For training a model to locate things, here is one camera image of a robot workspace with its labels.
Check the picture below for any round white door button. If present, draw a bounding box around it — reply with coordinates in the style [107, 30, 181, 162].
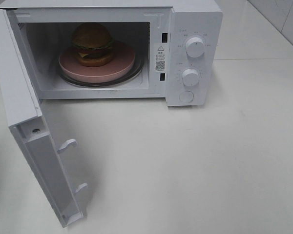
[179, 91, 194, 103]

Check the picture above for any white timer knob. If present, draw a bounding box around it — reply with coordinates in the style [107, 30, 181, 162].
[182, 69, 201, 87]

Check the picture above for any pink round plate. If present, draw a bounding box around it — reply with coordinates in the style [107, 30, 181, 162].
[59, 41, 136, 83]

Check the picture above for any white microwave oven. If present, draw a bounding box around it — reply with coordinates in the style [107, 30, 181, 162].
[0, 0, 223, 227]

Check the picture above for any burger with lettuce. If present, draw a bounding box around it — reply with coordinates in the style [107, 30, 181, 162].
[71, 22, 114, 67]

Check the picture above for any glass microwave turntable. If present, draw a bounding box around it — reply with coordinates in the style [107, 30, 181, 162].
[57, 57, 144, 88]

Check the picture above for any white warning label sticker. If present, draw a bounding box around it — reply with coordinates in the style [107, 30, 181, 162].
[153, 43, 168, 72]

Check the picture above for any white upper microwave knob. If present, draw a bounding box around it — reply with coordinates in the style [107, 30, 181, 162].
[185, 35, 206, 58]

